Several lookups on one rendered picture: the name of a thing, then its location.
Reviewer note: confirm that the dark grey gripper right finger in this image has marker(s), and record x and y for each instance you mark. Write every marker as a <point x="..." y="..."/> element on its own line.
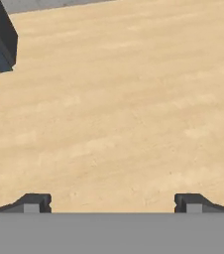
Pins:
<point x="191" y="201"/>

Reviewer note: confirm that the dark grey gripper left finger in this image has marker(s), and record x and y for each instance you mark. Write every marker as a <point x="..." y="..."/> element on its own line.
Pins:
<point x="34" y="201"/>

